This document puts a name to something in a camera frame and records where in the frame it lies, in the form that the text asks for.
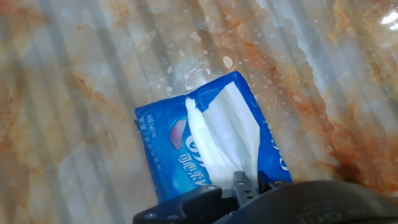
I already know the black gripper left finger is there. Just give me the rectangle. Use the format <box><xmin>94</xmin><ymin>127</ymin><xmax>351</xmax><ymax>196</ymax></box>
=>
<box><xmin>133</xmin><ymin>170</ymin><xmax>259</xmax><ymax>224</ymax></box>

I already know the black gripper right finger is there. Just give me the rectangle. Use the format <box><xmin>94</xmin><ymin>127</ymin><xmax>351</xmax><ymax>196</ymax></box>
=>
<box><xmin>257</xmin><ymin>179</ymin><xmax>292</xmax><ymax>194</ymax></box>

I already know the white paper napkin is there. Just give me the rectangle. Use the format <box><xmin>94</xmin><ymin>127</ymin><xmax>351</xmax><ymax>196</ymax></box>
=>
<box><xmin>185</xmin><ymin>81</ymin><xmax>261</xmax><ymax>189</ymax></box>

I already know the blue tissue pack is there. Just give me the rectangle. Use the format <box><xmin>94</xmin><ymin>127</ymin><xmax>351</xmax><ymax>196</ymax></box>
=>
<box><xmin>134</xmin><ymin>70</ymin><xmax>293</xmax><ymax>203</ymax></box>

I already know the orange marble pattern mat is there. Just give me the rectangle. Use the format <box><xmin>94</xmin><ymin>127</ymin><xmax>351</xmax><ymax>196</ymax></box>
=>
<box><xmin>0</xmin><ymin>0</ymin><xmax>398</xmax><ymax>224</ymax></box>

